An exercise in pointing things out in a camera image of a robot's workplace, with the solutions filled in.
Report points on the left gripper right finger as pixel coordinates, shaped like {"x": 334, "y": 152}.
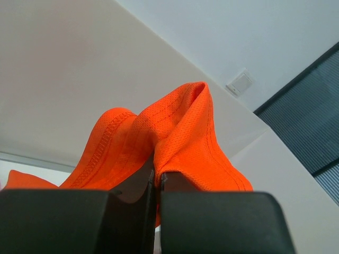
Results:
{"x": 194, "y": 221}

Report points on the dark window blinds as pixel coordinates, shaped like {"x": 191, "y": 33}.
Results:
{"x": 304, "y": 115}

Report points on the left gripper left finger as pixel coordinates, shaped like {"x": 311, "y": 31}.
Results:
{"x": 121, "y": 220}

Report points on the white wall switch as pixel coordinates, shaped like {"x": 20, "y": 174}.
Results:
{"x": 240, "y": 83}

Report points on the orange t shirt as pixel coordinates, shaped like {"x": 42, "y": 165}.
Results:
{"x": 177, "y": 132}

